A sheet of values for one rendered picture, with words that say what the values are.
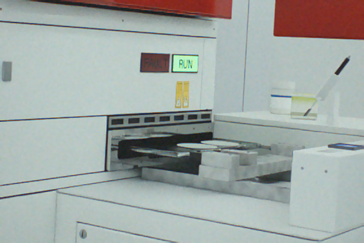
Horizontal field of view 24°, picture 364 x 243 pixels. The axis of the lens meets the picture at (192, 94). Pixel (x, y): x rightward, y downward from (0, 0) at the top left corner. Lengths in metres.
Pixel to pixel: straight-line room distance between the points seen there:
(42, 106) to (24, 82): 0.08
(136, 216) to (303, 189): 0.35
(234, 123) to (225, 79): 2.90
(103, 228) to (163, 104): 0.47
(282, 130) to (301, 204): 0.65
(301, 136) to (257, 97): 3.37
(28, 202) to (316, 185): 0.61
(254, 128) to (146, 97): 0.34
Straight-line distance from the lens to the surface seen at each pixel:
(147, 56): 2.06
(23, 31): 1.75
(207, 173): 1.90
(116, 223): 1.76
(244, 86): 5.40
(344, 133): 2.14
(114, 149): 1.97
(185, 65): 2.19
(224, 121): 2.31
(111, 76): 1.96
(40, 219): 1.84
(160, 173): 2.01
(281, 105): 2.44
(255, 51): 5.49
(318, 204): 1.57
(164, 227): 1.69
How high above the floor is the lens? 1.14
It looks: 3 degrees down
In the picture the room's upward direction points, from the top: 3 degrees clockwise
